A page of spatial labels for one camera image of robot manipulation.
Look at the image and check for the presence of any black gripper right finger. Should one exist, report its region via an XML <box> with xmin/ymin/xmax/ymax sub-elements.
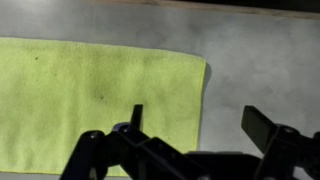
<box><xmin>241</xmin><ymin>105</ymin><xmax>320</xmax><ymax>180</ymax></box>

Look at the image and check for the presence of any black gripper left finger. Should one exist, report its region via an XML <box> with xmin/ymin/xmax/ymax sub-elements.
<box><xmin>59</xmin><ymin>104</ymin><xmax>211</xmax><ymax>180</ymax></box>

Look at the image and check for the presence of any yellow-green microfiber towel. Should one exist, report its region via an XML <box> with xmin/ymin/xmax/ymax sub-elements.
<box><xmin>0</xmin><ymin>36</ymin><xmax>208</xmax><ymax>177</ymax></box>

